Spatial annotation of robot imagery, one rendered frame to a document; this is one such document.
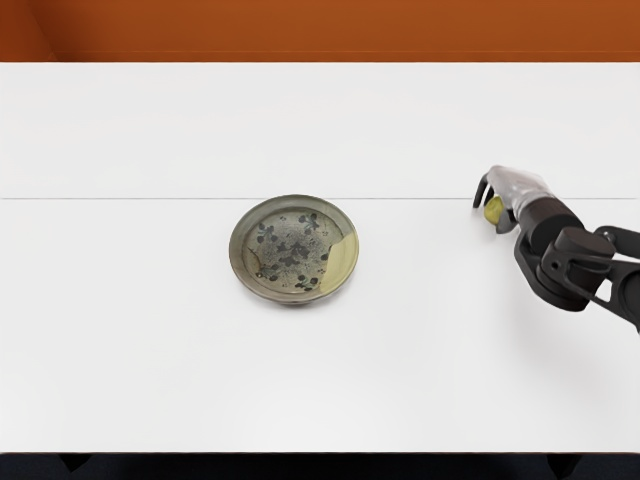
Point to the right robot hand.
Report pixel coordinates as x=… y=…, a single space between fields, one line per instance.
x=515 y=182

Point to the yellow-green fruit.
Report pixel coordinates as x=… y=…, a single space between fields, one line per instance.
x=494 y=210

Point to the grey-green patterned plate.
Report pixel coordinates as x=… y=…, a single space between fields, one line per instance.
x=295 y=247

